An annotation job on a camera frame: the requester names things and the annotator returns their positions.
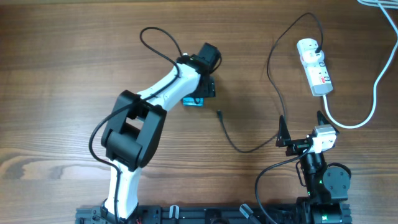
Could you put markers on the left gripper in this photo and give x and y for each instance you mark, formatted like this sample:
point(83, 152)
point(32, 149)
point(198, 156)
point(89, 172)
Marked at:
point(209, 91)

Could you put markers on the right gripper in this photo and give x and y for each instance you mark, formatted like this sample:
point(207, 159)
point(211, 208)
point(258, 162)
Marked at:
point(285, 140)

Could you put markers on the smartphone with teal screen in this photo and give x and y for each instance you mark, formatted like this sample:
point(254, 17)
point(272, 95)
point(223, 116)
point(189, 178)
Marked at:
point(187, 101)

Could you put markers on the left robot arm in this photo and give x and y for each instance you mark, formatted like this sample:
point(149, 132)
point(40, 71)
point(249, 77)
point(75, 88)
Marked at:
point(133, 129)

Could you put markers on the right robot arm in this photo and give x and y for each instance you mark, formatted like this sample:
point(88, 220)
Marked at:
point(327, 184)

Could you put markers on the white charger plug adapter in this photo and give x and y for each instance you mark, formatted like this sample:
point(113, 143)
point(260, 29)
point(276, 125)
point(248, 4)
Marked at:
point(309, 57)

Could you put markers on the white power strip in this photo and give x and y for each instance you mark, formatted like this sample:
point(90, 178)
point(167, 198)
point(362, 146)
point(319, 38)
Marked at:
point(317, 75)

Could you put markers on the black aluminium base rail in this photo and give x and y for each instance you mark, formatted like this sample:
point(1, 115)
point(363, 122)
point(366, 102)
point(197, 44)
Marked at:
point(281, 213)

